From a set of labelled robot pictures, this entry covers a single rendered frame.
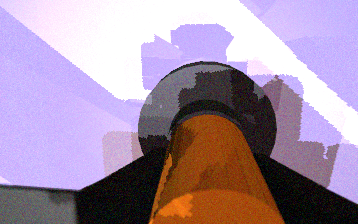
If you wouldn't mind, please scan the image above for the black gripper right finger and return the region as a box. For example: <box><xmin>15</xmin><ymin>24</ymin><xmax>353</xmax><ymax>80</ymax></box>
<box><xmin>253</xmin><ymin>153</ymin><xmax>358</xmax><ymax>224</ymax></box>

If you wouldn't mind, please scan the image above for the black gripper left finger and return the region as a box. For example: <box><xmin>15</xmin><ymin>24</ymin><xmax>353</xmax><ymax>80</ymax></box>
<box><xmin>0</xmin><ymin>147</ymin><xmax>166</xmax><ymax>224</ymax></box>

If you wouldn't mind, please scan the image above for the orange cylinder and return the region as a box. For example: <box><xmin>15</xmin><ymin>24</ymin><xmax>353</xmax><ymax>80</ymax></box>
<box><xmin>148</xmin><ymin>114</ymin><xmax>285</xmax><ymax>224</ymax></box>

